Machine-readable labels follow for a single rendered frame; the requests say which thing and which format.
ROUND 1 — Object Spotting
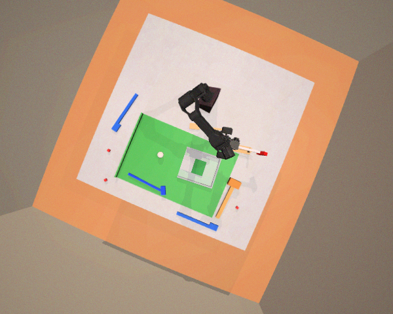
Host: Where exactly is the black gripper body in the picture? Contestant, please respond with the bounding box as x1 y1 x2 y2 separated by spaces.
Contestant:
216 126 233 159

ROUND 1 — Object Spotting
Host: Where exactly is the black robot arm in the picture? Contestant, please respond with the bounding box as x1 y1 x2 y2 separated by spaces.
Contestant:
178 82 240 160

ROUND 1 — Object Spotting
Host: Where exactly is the green rectangular mat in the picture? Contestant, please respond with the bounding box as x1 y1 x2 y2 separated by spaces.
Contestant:
117 114 239 217

